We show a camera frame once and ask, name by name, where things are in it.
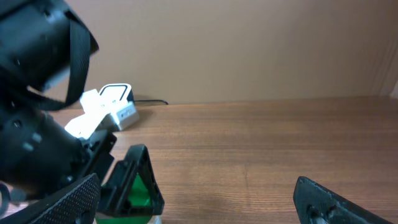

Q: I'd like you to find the scanner black cable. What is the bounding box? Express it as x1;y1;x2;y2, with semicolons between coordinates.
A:
133;99;169;106

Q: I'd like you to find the green lid jar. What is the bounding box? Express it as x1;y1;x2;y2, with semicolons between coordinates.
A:
94;175;162;224

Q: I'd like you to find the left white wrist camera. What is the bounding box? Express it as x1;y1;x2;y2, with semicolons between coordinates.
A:
64;89;106;139

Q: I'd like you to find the white barcode scanner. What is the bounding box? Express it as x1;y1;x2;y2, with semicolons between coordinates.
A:
99;83;139;131

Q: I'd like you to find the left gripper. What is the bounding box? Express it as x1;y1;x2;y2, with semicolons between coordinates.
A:
71;130;165;217

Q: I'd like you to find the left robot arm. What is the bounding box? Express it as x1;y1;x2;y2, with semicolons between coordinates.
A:
1;1;164;217

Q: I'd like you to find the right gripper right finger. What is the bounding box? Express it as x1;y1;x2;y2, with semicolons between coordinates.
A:
293;176;391;224

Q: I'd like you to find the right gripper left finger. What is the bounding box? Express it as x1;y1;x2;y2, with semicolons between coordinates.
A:
1;174;101;224

